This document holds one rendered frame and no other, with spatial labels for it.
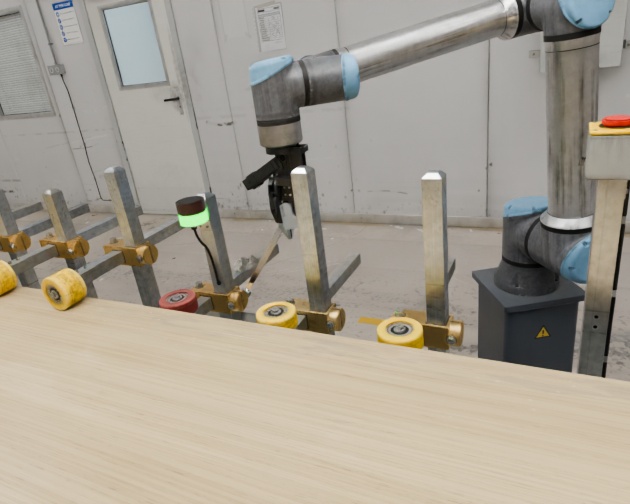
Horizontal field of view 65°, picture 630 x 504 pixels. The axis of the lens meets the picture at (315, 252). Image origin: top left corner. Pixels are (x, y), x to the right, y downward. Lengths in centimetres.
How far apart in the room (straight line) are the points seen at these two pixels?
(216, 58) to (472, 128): 204
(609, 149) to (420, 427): 46
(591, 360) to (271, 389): 54
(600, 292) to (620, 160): 22
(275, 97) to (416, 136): 270
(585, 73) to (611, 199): 52
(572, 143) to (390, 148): 248
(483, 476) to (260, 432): 29
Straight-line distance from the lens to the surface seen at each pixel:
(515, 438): 70
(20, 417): 93
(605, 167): 81
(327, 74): 102
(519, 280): 161
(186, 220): 105
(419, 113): 361
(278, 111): 100
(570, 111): 132
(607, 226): 85
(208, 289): 120
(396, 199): 381
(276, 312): 97
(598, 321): 93
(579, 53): 129
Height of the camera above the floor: 138
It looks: 23 degrees down
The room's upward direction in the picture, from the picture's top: 8 degrees counter-clockwise
